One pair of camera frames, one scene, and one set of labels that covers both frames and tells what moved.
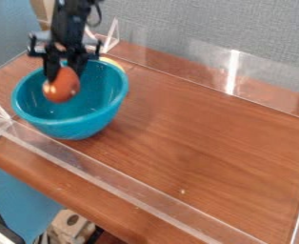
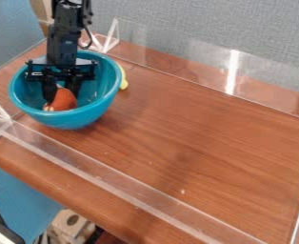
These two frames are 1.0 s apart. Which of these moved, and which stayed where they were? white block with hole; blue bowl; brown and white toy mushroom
Moved: blue bowl; brown and white toy mushroom
Stayed: white block with hole
